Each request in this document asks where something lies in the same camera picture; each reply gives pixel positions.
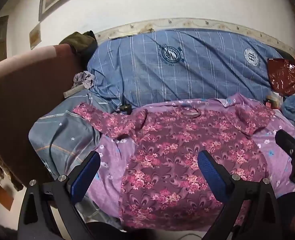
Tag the crumpled lilac cloth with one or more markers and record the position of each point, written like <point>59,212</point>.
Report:
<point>83,78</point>

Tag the red shiny plastic bag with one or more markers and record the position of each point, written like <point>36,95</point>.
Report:
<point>283,76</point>

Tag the small black device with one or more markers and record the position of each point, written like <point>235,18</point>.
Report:
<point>125,108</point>

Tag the blue striped quilt with emblems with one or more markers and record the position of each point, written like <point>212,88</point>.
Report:
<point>187,72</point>

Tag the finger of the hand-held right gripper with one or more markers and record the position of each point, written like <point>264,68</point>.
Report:
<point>287,141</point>

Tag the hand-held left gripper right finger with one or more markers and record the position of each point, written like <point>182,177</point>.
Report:
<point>212,177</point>

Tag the small framed wall picture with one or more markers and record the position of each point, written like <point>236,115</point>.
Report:
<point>35,36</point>

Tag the purple floral bedsheet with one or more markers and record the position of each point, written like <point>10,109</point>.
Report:
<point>275,152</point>

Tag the grey star-print blanket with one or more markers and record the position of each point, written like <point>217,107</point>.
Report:
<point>62,140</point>

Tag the beige flat box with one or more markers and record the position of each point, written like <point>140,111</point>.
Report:
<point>73,91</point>

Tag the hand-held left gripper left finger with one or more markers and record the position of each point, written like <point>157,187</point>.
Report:
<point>86,172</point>

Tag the maroon floral shirt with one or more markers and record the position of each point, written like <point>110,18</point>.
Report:
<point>177,160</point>

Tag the olive green cloth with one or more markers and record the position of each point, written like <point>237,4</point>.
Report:
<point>83,41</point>

